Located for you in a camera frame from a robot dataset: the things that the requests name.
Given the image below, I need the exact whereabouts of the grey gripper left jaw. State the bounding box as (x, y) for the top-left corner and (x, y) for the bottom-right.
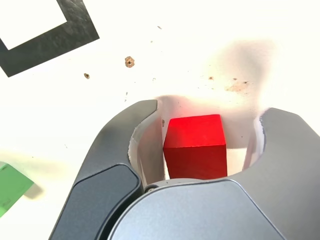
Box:
(48, 99), (166, 240)

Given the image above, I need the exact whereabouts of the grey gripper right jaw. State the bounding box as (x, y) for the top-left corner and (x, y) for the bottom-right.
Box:
(103, 107), (320, 240)

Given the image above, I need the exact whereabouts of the black tape square outline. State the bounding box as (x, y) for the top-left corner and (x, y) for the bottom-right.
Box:
(0, 0), (101, 78)

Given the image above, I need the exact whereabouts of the green cube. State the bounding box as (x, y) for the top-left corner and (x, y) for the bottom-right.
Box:
(0, 161), (35, 218)

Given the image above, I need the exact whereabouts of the red cube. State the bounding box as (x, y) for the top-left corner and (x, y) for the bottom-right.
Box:
(162, 114), (228, 181)

